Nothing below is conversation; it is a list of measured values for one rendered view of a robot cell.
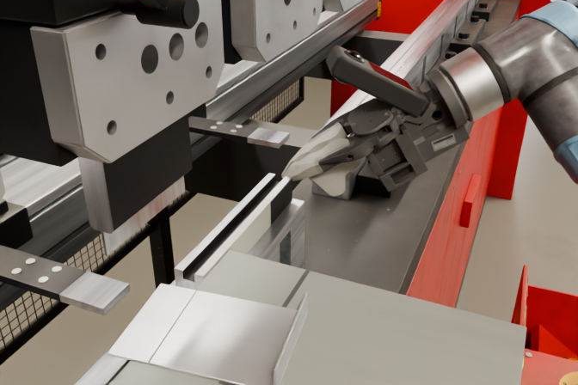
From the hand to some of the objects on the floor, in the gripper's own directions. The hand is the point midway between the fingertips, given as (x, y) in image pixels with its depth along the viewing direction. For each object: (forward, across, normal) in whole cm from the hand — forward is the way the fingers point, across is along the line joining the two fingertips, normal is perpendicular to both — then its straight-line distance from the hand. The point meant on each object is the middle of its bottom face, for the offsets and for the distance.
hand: (289, 168), depth 69 cm
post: (+76, +99, -73) cm, 145 cm away
